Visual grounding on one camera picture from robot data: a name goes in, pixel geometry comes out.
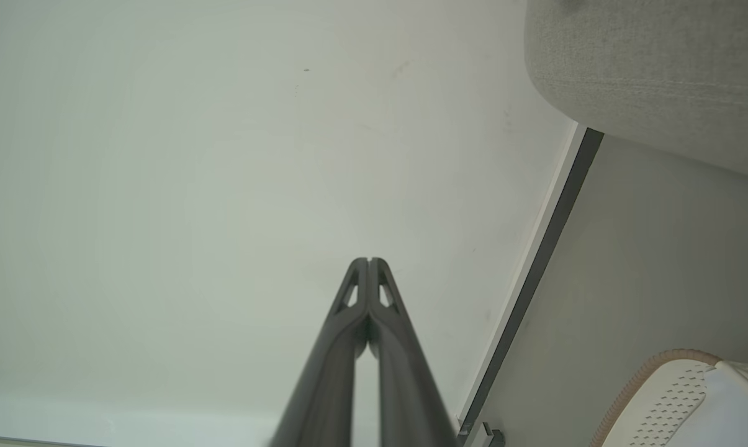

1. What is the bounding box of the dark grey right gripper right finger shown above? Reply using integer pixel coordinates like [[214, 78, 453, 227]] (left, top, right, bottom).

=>
[[369, 258, 462, 447]]

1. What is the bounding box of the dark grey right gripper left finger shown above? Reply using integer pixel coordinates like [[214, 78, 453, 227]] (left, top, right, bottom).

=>
[[268, 258, 371, 447]]

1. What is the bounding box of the white perforated laundry basket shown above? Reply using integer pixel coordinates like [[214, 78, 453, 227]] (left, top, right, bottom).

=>
[[590, 349, 748, 447]]

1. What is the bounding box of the white and dark baseboard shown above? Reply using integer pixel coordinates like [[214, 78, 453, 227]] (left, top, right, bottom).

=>
[[456, 123, 605, 447]]

